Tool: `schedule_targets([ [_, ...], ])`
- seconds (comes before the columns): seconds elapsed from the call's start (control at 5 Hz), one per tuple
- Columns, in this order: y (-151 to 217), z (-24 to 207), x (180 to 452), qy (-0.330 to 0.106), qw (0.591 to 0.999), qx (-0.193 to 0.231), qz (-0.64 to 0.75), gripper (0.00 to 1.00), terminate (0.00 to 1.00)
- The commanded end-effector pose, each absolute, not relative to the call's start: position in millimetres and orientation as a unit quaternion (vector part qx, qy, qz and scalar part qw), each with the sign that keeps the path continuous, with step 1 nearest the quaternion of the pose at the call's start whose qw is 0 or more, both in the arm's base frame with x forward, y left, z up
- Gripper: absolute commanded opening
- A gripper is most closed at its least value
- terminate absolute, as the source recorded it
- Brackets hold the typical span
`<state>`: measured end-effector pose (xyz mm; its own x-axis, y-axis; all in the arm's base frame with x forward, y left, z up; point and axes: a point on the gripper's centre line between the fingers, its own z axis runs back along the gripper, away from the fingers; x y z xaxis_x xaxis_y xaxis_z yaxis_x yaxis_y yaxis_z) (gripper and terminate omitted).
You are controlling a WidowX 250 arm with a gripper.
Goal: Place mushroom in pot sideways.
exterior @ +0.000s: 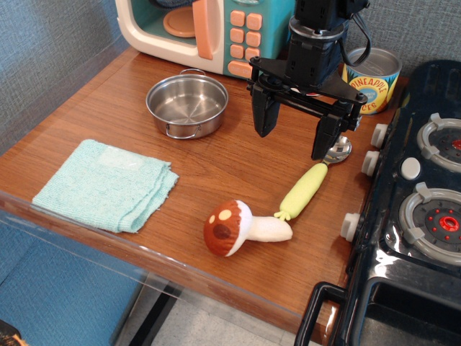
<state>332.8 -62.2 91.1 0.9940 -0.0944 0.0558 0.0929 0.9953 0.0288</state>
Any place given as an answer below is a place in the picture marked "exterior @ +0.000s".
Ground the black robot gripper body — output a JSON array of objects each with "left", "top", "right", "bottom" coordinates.
[{"left": 246, "top": 30, "right": 368, "bottom": 133}]

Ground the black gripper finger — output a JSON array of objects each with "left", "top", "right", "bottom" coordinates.
[
  {"left": 311, "top": 102, "right": 346, "bottom": 160},
  {"left": 251, "top": 84, "right": 280, "bottom": 138}
]

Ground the brown white plush mushroom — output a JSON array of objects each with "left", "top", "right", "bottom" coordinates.
[{"left": 203, "top": 200, "right": 293, "bottom": 257}]

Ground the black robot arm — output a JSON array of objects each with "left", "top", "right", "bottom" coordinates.
[{"left": 247, "top": 1, "right": 371, "bottom": 160}]

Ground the small stainless steel pot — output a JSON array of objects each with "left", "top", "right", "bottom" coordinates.
[{"left": 146, "top": 68, "right": 229, "bottom": 140}]

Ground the pineapple slices toy can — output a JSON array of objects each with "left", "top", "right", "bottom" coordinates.
[{"left": 342, "top": 48, "right": 402, "bottom": 115}]

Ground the teal cream toy microwave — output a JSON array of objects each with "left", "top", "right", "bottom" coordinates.
[{"left": 116, "top": 1, "right": 295, "bottom": 79}]

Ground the black toy stove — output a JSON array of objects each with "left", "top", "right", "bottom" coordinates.
[{"left": 295, "top": 60, "right": 460, "bottom": 345}]

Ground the light blue folded cloth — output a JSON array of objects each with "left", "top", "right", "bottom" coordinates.
[{"left": 32, "top": 139, "right": 179, "bottom": 234}]

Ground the black metal table leg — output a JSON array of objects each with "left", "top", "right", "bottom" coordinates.
[{"left": 129, "top": 285, "right": 181, "bottom": 346}]

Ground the clear acrylic barrier panel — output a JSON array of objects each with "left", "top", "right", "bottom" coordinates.
[{"left": 1, "top": 193, "right": 297, "bottom": 345}]

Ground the black cable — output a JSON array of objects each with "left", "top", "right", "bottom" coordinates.
[{"left": 338, "top": 12, "right": 372, "bottom": 68}]

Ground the green handled metal spoon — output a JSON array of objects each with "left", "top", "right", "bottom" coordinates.
[{"left": 274, "top": 136, "right": 352, "bottom": 221}]

